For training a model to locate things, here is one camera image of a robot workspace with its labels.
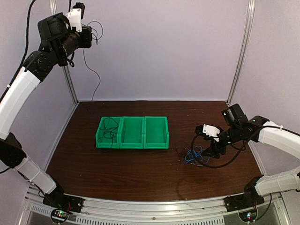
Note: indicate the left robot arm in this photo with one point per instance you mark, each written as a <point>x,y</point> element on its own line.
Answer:
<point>60,36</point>

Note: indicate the front aluminium rail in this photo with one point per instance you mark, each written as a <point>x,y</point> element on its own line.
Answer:
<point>209,211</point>

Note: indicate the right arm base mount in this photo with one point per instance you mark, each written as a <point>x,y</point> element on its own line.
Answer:
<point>246,206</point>

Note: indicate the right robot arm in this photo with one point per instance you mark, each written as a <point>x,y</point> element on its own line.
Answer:
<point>260,130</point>

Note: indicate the left aluminium frame post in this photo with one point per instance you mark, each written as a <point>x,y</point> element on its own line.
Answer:
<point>66,72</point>

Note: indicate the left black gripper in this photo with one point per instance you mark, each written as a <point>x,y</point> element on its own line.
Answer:
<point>87,42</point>

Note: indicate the right aluminium frame post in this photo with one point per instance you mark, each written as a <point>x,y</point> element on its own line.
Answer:
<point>243,49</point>

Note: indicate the middle green bin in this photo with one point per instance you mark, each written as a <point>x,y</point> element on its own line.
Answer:
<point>132,132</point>

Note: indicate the aluminium frame post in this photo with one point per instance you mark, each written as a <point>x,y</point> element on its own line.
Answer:
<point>66,72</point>
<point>243,49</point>

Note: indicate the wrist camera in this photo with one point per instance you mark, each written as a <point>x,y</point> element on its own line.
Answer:
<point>208,132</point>
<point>75,16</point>

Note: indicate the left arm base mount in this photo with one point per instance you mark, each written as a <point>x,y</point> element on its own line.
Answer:
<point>63,208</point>

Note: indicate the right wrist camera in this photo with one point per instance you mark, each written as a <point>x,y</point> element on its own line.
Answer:
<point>208,132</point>

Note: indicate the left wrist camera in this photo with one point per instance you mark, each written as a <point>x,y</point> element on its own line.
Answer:
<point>75,16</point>

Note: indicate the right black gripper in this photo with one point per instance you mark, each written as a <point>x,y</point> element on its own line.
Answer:
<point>213,149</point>

